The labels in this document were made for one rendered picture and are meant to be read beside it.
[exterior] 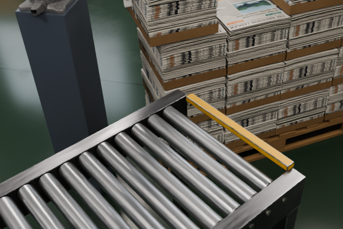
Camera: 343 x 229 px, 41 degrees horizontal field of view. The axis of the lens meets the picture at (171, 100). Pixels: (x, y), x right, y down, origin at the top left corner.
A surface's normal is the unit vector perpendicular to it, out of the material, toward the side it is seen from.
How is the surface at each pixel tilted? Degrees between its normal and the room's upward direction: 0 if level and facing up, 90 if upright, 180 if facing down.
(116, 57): 0
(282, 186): 0
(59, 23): 90
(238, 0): 1
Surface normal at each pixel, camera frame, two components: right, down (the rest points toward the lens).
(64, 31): -0.25, 0.61
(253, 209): -0.04, -0.78
